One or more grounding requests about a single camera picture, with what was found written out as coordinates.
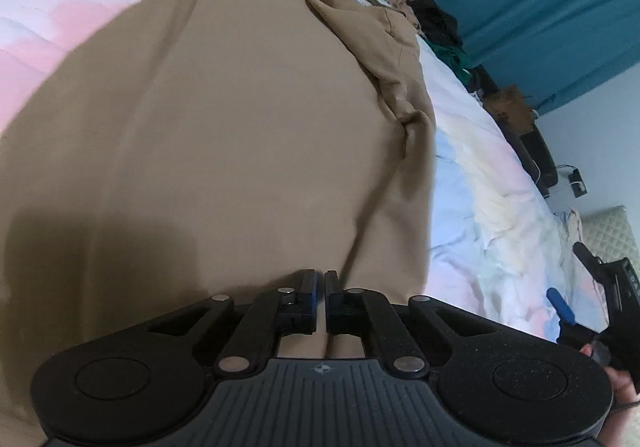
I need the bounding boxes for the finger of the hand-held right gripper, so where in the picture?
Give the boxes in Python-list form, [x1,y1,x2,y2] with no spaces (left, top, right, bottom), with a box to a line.
[572,241,606,278]
[546,287,577,329]

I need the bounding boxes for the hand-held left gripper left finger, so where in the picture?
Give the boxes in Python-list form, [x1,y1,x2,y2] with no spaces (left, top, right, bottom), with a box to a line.
[134,269,319,374]

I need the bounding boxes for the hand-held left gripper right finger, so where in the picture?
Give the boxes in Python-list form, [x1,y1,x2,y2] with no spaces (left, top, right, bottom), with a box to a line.
[325,269,502,374]

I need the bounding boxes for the tan shirt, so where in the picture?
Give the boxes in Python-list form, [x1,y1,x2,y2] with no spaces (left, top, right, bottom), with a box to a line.
[0,0,439,447]

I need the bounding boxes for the person's right hand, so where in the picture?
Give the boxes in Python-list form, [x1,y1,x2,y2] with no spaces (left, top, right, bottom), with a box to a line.
[580,344,640,409]

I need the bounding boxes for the beige quilted cushion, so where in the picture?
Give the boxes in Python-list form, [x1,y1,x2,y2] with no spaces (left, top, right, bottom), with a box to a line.
[582,206,640,274]

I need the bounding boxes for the pastel quilted bed blanket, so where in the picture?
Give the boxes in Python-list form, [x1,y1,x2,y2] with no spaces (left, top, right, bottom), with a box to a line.
[0,0,603,344]

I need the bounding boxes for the green cloth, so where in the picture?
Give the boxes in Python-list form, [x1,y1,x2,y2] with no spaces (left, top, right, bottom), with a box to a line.
[432,44,474,84]

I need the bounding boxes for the teal curtain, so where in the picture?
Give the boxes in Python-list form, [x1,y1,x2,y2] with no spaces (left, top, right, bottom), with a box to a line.
[399,0,640,114]

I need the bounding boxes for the black cloth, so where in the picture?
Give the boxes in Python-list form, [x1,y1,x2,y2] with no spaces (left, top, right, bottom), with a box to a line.
[410,0,467,49]

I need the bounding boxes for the wall charger with cable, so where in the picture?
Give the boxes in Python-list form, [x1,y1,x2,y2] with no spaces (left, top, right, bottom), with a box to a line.
[554,164,589,200]

